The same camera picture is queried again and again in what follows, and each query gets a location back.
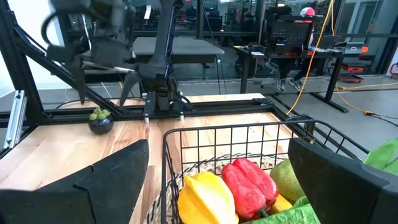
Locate gray table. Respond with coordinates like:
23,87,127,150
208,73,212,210
132,36,225,82

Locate person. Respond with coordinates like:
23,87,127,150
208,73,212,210
241,11,259,34
273,6,318,93

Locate black floor cable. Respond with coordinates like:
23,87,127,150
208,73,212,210
371,111,398,128

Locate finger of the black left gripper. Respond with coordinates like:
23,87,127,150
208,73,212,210
65,55,87,106
119,70,143,107

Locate black wire basket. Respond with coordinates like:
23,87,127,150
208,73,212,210
160,119,371,224

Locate green romaine lettuce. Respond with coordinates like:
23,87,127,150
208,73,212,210
242,138,398,224

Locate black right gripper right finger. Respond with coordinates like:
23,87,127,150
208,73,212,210
287,138,398,224

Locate gray orange device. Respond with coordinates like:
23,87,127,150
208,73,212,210
343,42,369,55

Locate black rig frame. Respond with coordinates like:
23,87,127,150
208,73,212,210
0,0,371,156

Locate gray laptop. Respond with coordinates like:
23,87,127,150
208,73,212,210
317,34,343,50

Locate black workshop desk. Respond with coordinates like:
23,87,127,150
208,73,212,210
233,45,377,113

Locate dark mangosteen with green cap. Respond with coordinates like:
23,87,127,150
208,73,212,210
88,106,114,136

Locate black equipment rack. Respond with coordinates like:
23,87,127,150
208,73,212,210
266,14,321,55

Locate red bell pepper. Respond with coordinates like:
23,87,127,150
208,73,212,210
221,157,280,221

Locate silver aluminium bracket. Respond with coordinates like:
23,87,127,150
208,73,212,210
2,90,28,149

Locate yellow cable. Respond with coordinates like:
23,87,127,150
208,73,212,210
330,0,398,116
285,0,335,115

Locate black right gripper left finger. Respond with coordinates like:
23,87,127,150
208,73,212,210
0,139,150,224

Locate orange black crate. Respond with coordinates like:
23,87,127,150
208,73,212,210
340,63,365,83

